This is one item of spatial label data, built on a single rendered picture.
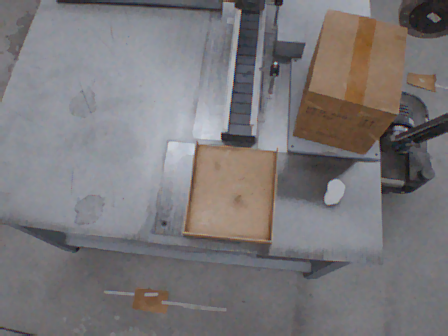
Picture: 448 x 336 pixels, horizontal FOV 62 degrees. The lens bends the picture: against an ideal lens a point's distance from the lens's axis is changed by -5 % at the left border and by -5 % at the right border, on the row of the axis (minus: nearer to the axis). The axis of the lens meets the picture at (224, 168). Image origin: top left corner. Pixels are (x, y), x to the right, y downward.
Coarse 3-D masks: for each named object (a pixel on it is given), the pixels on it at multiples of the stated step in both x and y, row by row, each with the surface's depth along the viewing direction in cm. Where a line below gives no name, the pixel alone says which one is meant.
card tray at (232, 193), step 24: (192, 168) 119; (216, 168) 123; (240, 168) 123; (264, 168) 123; (192, 192) 120; (216, 192) 120; (240, 192) 120; (264, 192) 120; (192, 216) 117; (216, 216) 117; (240, 216) 117; (264, 216) 117; (240, 240) 113; (264, 240) 111
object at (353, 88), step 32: (320, 32) 116; (352, 32) 107; (384, 32) 107; (320, 64) 103; (352, 64) 103; (384, 64) 103; (320, 96) 101; (352, 96) 99; (384, 96) 99; (320, 128) 116; (352, 128) 110; (384, 128) 105
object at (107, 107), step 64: (320, 0) 149; (64, 64) 138; (128, 64) 138; (192, 64) 138; (0, 128) 129; (64, 128) 129; (128, 128) 129; (192, 128) 129; (256, 128) 128; (0, 192) 121; (64, 192) 121; (128, 192) 121; (320, 192) 120; (320, 256) 113
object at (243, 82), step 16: (240, 16) 139; (256, 16) 139; (240, 32) 137; (256, 32) 137; (240, 48) 134; (240, 64) 132; (240, 80) 129; (240, 96) 127; (240, 112) 125; (240, 128) 123
